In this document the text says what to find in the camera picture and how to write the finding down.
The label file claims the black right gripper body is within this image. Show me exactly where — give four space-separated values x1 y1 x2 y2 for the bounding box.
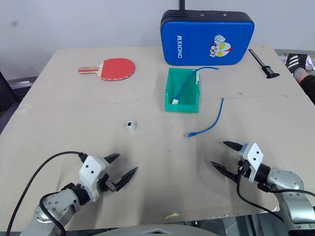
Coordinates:
236 159 250 179

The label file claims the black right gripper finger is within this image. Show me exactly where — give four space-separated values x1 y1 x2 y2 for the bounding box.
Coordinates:
222 141 243 152
210 161 238 182

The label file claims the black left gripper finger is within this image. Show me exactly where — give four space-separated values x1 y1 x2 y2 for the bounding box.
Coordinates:
115 167 138 192
103 153 121 164

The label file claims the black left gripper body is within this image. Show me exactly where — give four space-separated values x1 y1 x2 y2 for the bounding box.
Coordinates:
97 173 119 194

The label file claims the small white cube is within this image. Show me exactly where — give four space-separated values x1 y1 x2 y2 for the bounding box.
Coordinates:
125 120 137 133

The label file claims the green plastic bin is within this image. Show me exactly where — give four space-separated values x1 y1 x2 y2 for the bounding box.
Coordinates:
164 68 201 113

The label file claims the black caliper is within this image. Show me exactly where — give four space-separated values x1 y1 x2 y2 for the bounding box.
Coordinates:
249 49 281 80

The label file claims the red table tennis paddle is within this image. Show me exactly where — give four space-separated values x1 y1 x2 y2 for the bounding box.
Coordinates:
78 58 137 82

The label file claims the person's dark trouser leg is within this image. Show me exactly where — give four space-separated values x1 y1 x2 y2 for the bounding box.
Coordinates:
294 67 315 106

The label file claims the black white striped shoe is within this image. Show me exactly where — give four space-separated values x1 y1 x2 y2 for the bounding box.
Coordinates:
285 53 309 73

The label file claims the blue padded RXIONG case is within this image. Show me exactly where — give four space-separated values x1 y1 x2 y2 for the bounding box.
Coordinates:
160 9 255 66

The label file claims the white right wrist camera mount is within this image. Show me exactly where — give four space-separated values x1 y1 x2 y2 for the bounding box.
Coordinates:
239 142 265 183

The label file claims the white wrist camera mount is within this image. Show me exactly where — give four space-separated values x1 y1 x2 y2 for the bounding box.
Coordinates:
239 142 265 183
78 154 110 203

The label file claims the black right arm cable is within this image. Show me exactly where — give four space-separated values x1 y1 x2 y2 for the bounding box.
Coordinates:
236 167 315 221

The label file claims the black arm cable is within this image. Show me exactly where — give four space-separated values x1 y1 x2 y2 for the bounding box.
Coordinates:
236 167 315 221
4 150 88 236

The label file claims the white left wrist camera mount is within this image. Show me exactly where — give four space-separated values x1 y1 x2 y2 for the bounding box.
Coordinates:
78 154 110 203

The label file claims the blue cable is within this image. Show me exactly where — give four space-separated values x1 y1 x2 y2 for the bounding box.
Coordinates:
185 97 224 138
171 65 220 105

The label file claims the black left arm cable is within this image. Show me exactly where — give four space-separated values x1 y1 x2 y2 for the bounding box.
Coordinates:
4 150 88 236

